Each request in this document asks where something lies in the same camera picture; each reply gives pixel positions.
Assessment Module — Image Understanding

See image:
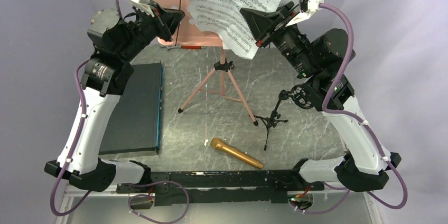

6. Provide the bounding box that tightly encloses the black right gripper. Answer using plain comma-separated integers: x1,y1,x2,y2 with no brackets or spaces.
241,1,319,78

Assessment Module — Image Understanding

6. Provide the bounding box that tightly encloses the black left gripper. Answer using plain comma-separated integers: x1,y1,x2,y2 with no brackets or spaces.
117,0,185,62

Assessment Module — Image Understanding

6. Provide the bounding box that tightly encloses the pink perforated music stand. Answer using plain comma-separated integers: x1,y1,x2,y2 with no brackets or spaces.
135,0,258,126

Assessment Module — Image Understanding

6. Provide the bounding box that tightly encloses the black microphone tripod stand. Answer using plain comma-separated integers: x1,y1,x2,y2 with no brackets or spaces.
254,85,314,151

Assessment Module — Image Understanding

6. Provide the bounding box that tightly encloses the gold microphone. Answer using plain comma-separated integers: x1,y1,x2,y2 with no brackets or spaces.
210,137,264,170

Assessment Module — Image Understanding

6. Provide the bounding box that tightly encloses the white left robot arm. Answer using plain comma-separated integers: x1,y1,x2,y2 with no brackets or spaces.
44,1,185,192

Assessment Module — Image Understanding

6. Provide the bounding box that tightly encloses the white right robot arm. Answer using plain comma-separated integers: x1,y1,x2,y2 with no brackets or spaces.
240,2,401,192

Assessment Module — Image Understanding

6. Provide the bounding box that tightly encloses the red grey wrench tool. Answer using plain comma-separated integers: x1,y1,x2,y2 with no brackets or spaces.
166,45,204,50

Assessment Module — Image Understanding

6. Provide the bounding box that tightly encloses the black folder book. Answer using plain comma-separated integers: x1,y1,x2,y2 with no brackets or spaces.
99,62,163,156

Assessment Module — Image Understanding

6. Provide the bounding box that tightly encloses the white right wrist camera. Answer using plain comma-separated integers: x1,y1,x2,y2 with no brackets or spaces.
286,0,324,26

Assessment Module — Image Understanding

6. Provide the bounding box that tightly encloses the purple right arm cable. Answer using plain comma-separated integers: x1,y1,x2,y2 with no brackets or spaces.
288,3,409,216

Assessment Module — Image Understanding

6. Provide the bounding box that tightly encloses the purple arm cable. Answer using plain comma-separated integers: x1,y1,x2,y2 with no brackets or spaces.
50,0,190,224
288,3,409,216

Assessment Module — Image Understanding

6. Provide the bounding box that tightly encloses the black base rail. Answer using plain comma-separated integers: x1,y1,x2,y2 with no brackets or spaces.
116,170,324,206

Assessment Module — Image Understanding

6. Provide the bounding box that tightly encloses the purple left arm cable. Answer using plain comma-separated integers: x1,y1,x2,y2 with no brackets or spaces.
50,0,190,224

